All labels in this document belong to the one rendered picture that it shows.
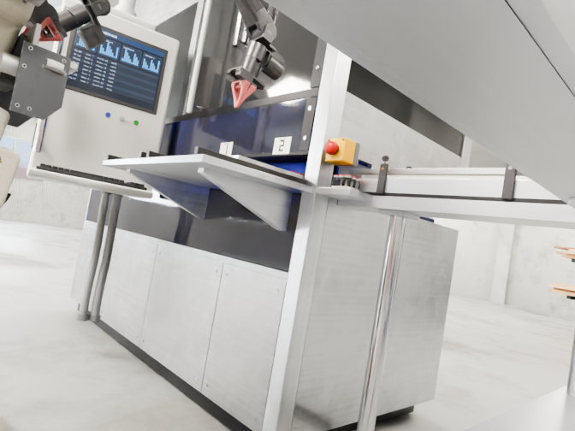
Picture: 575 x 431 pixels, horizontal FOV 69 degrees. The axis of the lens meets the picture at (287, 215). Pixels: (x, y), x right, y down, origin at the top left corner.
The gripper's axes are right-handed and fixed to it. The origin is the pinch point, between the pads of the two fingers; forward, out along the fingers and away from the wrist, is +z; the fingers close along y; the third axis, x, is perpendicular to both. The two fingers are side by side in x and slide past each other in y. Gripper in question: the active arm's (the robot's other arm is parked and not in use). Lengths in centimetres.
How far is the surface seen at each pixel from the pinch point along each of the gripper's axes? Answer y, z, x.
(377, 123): 48, -19, -13
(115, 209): 16, 34, 96
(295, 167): 35.2, 3.6, 6.5
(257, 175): 7.2, 19.1, -11.1
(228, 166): -2.8, 20.9, -10.9
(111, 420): 19, 105, 37
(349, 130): 35.3, -9.6, -13.0
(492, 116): -28, 28, -86
